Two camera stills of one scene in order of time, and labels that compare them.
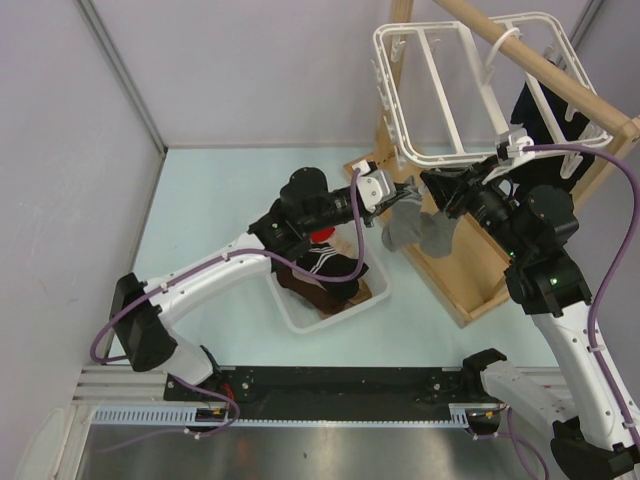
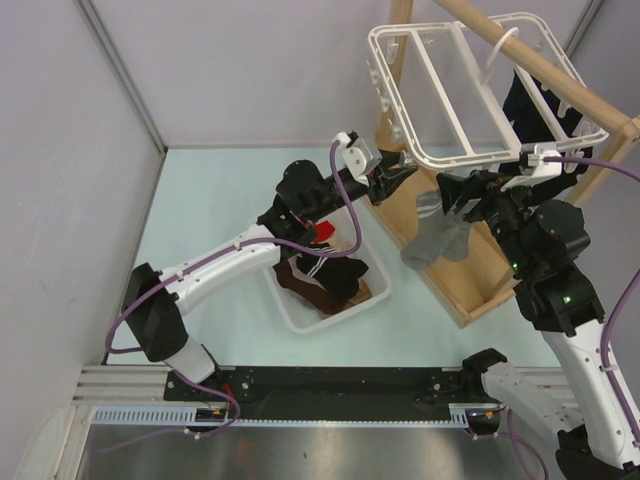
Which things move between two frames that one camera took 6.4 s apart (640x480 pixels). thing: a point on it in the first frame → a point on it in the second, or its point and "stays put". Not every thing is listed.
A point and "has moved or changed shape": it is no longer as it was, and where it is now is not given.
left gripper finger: (401, 188) → (393, 159)
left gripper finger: (400, 194) → (392, 183)
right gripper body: (491, 206) stays put
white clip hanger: (455, 96) has moved or changed shape
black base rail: (330, 393) stays put
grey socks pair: (409, 224) → (437, 234)
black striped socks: (321, 259) stays put
